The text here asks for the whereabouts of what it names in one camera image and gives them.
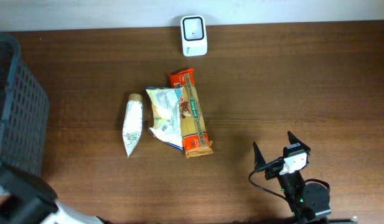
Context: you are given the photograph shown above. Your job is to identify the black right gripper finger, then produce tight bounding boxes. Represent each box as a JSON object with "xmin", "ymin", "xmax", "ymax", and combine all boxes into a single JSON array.
[
  {"xmin": 287, "ymin": 131, "xmax": 311, "ymax": 152},
  {"xmin": 253, "ymin": 141, "xmax": 266, "ymax": 170}
]

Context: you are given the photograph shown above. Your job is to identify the orange spaghetti packet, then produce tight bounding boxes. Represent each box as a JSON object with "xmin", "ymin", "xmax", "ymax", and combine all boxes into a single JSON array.
[{"xmin": 168, "ymin": 68, "xmax": 213, "ymax": 158}]

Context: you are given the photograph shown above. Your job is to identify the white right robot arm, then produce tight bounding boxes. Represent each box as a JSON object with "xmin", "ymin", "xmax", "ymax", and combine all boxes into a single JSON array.
[{"xmin": 248, "ymin": 131, "xmax": 331, "ymax": 223}]

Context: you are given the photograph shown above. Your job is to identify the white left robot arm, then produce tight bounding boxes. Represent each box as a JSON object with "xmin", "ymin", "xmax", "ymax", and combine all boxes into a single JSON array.
[{"xmin": 0, "ymin": 166, "xmax": 109, "ymax": 224}]

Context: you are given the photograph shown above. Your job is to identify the white barcode scanner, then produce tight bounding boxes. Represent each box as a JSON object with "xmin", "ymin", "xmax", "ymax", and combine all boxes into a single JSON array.
[{"xmin": 180, "ymin": 15, "xmax": 208, "ymax": 57}]

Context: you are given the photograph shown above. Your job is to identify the grey plastic mesh basket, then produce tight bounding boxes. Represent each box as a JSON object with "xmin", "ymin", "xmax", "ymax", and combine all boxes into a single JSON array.
[{"xmin": 0, "ymin": 33, "xmax": 50, "ymax": 176}]

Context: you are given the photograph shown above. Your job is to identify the black right camera cable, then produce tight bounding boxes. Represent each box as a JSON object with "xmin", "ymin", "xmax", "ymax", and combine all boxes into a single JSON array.
[{"xmin": 248, "ymin": 158, "xmax": 288, "ymax": 202}]

